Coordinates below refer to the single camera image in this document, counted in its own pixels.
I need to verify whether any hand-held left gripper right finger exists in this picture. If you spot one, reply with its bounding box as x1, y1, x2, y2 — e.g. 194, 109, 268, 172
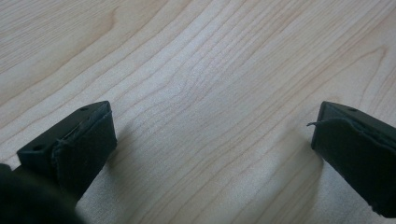
306, 101, 396, 219

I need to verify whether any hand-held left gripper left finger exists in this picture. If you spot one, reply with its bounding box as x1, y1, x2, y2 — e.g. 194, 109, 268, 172
16, 100, 119, 202

